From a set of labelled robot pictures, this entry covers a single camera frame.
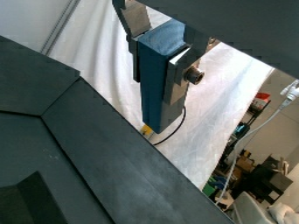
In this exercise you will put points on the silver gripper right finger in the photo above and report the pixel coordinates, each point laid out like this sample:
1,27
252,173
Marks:
183,65

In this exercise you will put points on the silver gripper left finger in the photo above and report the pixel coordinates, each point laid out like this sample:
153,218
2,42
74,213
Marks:
135,21

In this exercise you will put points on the light blue rectangular block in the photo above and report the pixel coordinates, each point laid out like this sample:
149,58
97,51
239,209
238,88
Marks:
157,47

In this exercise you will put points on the black curved fixture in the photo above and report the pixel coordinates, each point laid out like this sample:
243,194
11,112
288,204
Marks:
27,203

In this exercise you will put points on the white curtain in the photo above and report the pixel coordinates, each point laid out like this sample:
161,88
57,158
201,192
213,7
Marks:
93,46

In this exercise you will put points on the yellow tag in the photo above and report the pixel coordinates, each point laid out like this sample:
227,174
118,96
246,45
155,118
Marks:
146,130

